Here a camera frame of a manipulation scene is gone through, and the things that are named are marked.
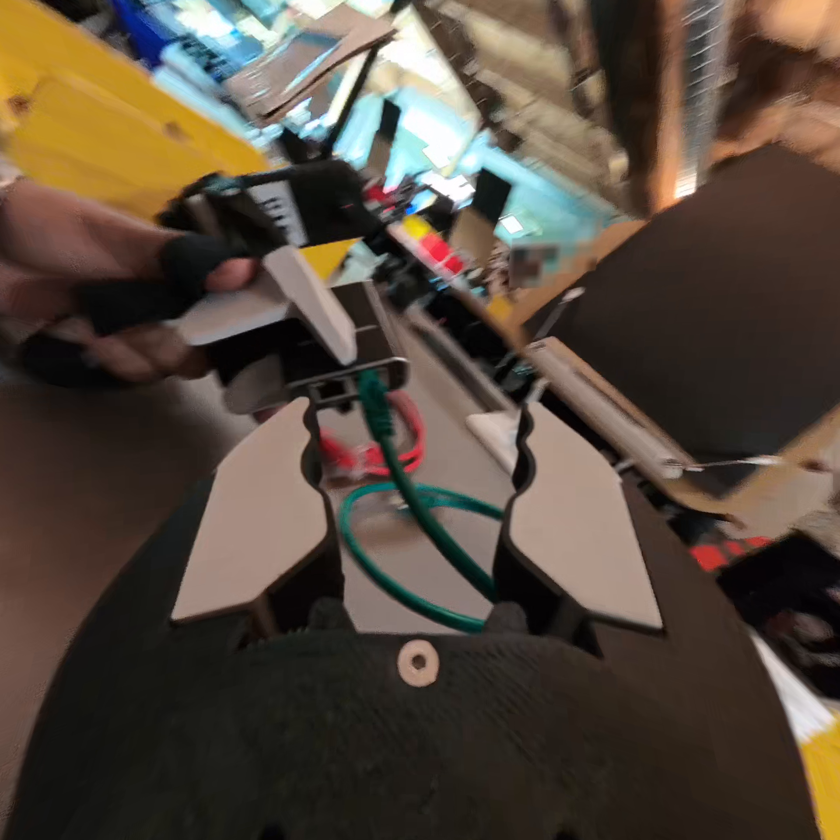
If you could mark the black pole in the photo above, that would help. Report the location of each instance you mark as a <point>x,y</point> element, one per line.
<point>351,105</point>

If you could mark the small yellow bin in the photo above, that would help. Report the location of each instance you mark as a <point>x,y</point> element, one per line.
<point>417,228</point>

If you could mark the red plastic bin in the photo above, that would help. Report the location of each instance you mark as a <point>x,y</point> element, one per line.
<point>715,554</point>
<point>436,249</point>

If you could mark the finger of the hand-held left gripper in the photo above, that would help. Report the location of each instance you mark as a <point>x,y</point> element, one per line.
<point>259,390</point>
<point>308,295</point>

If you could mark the silver ventilation duct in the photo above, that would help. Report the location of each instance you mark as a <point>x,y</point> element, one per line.
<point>702,79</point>

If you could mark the black network splitter box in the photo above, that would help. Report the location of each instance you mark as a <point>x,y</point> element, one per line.
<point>377,328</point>

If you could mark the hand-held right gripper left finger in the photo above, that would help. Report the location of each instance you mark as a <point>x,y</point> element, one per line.
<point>256,525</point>

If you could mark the yellow plastic bin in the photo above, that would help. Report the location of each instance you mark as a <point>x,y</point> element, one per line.
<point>98,118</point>
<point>823,774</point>

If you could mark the person's left hand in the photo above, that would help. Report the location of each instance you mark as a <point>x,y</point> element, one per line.
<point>52,243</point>

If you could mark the document stand with black board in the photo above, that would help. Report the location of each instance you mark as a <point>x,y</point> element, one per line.
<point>689,295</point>
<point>492,193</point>

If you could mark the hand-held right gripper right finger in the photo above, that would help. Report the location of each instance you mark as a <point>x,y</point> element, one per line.
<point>577,531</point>

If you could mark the cardboard document stand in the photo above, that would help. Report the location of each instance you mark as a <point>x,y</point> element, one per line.
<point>315,65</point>

